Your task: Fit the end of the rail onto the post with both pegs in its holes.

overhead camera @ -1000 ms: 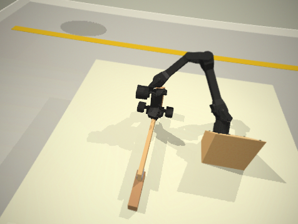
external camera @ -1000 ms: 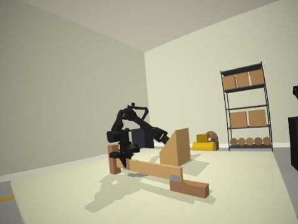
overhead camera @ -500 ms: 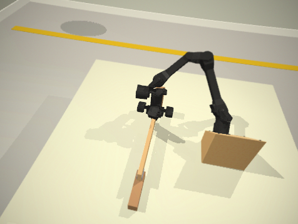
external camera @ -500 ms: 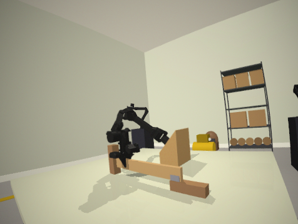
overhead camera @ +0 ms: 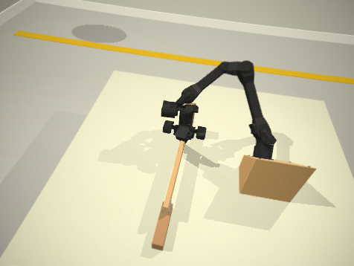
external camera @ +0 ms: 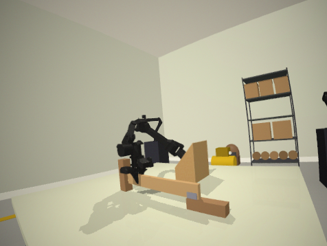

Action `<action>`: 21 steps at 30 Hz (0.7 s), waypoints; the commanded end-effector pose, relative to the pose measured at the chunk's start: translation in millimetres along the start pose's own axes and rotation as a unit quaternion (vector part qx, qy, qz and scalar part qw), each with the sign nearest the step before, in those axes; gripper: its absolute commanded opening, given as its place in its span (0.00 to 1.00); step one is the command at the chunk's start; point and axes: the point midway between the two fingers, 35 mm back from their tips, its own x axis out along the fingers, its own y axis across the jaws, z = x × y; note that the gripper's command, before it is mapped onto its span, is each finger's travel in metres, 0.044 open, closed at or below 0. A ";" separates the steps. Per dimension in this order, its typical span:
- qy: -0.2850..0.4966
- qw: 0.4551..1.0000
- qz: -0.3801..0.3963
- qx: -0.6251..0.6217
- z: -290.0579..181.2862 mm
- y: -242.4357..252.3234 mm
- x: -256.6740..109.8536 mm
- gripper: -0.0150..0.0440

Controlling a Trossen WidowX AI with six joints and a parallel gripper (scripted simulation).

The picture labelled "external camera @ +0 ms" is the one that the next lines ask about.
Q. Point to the long brown wooden bar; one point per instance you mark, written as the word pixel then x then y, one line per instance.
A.
pixel 170 186

